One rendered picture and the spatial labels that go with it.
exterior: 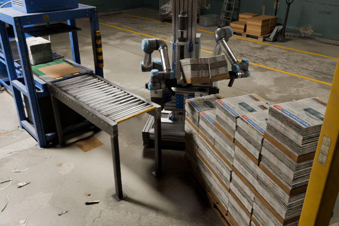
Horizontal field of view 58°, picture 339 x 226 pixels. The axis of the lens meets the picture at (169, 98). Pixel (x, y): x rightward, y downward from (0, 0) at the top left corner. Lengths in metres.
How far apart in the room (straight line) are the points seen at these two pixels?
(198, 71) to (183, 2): 0.91
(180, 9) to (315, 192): 2.43
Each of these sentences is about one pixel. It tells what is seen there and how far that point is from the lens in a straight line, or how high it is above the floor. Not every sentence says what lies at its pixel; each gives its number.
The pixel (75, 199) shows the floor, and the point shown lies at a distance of 3.19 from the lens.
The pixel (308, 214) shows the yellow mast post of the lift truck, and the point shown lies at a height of 1.04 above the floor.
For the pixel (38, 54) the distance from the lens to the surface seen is 4.45.
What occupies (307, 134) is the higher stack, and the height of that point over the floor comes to 1.24.
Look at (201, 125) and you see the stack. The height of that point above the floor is 0.72.
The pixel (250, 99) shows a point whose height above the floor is 1.07.
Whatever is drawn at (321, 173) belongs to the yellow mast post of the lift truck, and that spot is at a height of 1.28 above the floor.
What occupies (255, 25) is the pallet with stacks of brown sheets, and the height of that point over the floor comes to 0.39.
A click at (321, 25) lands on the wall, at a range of 9.27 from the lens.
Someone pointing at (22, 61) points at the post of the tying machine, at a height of 1.08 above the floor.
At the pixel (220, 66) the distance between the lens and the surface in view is 2.86.
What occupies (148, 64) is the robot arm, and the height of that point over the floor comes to 1.04.
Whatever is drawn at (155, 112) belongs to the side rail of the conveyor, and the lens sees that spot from 2.94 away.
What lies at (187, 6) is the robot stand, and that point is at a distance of 3.40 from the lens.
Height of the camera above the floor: 2.08
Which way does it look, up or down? 25 degrees down
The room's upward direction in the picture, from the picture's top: straight up
